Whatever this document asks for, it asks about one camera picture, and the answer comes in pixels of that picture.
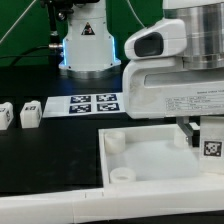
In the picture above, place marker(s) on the white sheet with tags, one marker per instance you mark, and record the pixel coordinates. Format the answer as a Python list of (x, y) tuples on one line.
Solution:
[(80, 105)]

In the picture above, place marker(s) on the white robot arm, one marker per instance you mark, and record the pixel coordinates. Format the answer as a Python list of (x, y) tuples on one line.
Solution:
[(190, 30)]

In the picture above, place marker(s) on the white square tabletop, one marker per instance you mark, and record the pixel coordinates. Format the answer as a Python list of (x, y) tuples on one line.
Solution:
[(147, 153)]

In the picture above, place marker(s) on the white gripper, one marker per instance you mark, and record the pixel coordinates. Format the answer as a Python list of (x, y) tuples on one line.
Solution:
[(159, 88)]

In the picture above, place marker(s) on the white obstacle fence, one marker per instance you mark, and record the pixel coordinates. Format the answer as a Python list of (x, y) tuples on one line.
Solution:
[(117, 201)]

